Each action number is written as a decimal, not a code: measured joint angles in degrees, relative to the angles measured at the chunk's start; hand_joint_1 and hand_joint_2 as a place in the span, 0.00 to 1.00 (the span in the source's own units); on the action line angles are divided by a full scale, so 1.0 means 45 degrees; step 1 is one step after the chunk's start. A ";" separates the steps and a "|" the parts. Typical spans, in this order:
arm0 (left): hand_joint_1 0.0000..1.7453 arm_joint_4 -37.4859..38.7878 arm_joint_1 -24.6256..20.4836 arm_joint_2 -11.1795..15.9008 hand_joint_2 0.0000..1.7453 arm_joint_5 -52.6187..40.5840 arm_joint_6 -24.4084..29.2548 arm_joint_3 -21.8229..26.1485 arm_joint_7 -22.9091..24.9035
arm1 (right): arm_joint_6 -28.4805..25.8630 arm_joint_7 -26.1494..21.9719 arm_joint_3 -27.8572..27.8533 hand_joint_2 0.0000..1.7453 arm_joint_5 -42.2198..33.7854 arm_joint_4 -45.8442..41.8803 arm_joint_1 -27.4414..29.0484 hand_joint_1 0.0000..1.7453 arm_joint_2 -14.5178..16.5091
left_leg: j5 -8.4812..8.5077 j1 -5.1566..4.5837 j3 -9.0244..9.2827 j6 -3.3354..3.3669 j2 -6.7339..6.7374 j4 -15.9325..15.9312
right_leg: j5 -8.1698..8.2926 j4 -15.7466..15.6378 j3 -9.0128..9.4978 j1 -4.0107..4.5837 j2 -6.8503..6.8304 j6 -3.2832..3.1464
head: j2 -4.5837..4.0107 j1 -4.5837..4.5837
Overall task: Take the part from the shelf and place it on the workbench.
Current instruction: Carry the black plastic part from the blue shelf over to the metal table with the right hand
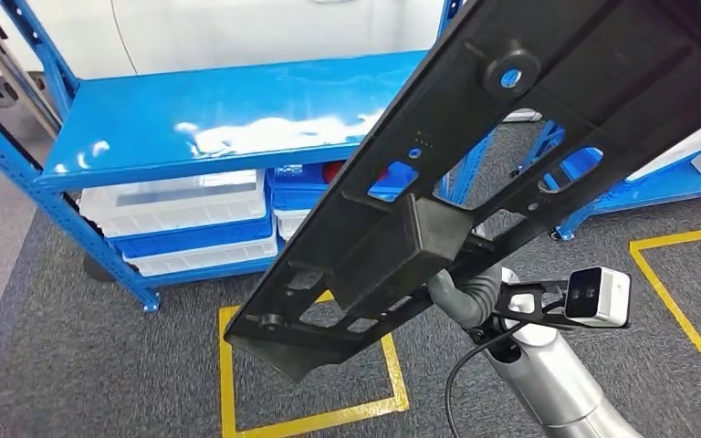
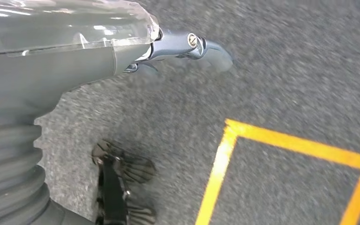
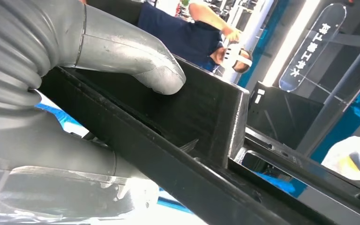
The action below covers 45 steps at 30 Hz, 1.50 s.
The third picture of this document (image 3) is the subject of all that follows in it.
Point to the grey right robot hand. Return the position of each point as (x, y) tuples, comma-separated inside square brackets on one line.
[(121, 46)]

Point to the blue metal shelf rack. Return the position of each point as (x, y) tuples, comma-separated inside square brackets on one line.
[(51, 110)]

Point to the person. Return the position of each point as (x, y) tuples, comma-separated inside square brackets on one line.
[(180, 34)]

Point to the white VR headset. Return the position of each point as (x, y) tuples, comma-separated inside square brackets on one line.
[(229, 54)]

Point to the black flat panel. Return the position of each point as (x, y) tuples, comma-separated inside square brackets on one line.
[(279, 115)]

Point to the clear acrylic sign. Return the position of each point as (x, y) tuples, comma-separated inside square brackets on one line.
[(310, 46)]

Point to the grey metal pole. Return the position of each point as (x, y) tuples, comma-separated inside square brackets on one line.
[(332, 102)]

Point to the white rounded object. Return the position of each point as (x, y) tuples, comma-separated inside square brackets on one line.
[(335, 158)]

